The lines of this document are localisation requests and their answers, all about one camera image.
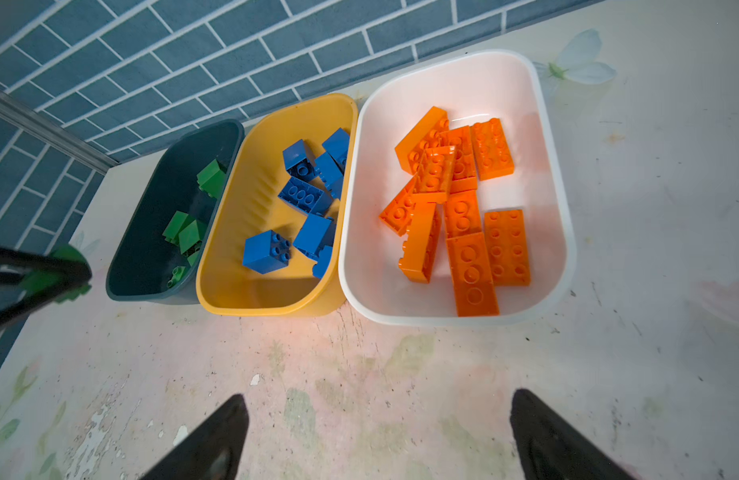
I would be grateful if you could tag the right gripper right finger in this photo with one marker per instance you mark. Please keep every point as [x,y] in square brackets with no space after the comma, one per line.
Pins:
[550,448]

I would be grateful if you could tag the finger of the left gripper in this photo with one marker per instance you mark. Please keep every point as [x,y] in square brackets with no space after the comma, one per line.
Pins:
[31,304]
[15,265]

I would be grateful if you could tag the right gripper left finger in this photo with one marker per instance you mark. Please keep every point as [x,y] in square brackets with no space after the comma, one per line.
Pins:
[213,450]

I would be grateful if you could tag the dark teal plastic bin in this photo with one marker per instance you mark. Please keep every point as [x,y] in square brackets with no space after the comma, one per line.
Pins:
[144,261]

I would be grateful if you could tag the yellow plastic bin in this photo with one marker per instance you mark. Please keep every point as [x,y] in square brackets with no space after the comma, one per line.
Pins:
[251,205]

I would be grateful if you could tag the white plastic bin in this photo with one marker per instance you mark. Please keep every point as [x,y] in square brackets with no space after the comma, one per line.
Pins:
[472,87]

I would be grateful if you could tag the long blue lego brick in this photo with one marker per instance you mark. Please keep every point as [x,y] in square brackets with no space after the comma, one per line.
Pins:
[306,198]

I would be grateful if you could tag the orange L-shaped lego brick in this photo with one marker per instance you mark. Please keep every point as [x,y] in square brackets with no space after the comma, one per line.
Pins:
[507,244]

